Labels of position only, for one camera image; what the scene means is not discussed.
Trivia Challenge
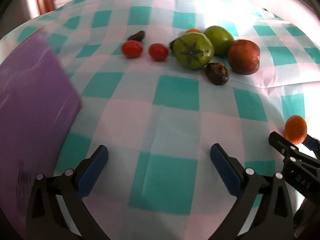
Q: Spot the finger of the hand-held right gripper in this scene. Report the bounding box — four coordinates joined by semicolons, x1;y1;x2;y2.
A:
302;134;320;159
269;132;320;198

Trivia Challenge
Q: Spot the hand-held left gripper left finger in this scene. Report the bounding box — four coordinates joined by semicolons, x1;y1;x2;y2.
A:
26;144;110;240

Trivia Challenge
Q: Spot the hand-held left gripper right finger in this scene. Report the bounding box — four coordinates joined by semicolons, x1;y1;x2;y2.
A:
210;143;294;240

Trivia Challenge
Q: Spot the red-brown round fruit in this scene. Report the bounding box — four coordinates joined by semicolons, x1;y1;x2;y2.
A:
228;39;261;76

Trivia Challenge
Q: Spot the dark brown wrinkled fruit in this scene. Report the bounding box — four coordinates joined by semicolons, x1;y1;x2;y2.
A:
205;63;229;86

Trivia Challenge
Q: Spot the purple storage box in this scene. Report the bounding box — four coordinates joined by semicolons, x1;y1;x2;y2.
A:
0;29;82;233

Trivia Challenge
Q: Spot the green tomato with star calyx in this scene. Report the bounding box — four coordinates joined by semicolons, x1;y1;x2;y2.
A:
173;33;215;70

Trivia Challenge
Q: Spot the red cherry tomato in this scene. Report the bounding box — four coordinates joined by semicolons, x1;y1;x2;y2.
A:
121;40;143;59
148;43;169;62

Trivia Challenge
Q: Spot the smooth green tomato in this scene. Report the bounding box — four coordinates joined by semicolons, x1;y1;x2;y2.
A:
203;25;235;57

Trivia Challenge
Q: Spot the teal white checkered tablecloth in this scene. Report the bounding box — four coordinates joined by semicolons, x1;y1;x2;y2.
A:
0;0;320;240

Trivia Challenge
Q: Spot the grey door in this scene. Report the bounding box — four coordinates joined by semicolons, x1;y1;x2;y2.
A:
5;0;38;28

